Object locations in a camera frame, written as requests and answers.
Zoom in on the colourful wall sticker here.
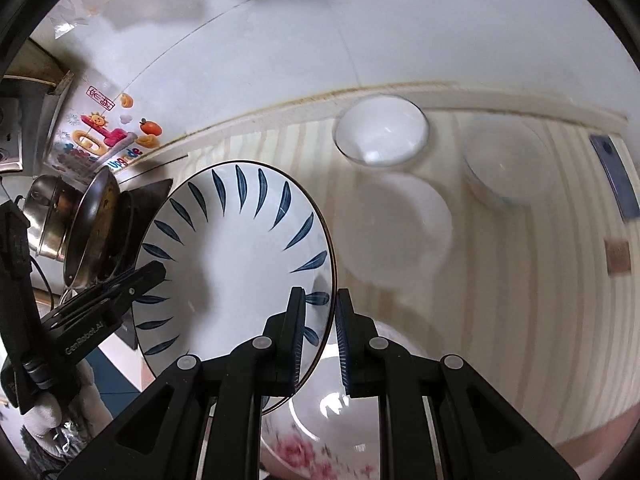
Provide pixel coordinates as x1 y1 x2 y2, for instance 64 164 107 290
49 86 164 177

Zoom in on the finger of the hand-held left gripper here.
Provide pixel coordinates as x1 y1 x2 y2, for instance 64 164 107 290
106 261 167 312

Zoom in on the translucent white bowl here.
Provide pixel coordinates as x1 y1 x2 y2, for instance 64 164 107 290
460 120 557 209

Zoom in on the metal wok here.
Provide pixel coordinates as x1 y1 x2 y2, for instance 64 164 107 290
61 166 124 292

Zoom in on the clear glass bowl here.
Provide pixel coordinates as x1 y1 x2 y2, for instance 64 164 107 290
333 94 430 167

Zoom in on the black cable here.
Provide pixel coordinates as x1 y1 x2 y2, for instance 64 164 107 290
29 254 63 312

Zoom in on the white flat plate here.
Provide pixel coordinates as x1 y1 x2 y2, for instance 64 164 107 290
331 172 454 292

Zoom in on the white bowl with pink flowers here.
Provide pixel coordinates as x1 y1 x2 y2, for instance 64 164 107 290
257 320 453 480

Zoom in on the white plate with blue leaves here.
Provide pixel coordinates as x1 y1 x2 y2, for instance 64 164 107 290
131 160 337 414

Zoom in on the stainless steel pot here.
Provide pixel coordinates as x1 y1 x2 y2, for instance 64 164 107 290
24 174 83 263

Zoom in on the steel range hood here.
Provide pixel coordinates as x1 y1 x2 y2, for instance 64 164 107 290
0 42 76 177

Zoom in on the small brown square card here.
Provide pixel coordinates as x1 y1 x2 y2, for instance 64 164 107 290
603 239 632 275

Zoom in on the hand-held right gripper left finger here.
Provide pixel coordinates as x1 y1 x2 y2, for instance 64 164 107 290
60 287 307 480

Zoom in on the person's left hand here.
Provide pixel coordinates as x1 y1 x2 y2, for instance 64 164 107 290
21 357 116 460

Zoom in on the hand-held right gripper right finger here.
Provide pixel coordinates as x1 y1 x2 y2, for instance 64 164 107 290
335 288 581 480

